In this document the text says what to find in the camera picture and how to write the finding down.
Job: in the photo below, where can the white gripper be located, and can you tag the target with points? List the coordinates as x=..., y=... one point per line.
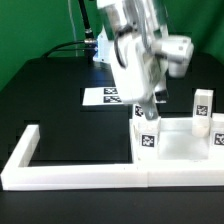
x=142, y=73

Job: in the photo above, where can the white square tabletop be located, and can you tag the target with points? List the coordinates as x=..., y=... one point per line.
x=176, y=142

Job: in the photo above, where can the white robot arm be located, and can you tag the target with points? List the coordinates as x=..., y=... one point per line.
x=144, y=18

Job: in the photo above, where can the white AprilTag marker sheet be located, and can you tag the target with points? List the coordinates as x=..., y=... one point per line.
x=108, y=95

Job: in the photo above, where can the white L-shaped obstacle fixture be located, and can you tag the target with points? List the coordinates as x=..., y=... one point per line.
x=20, y=176

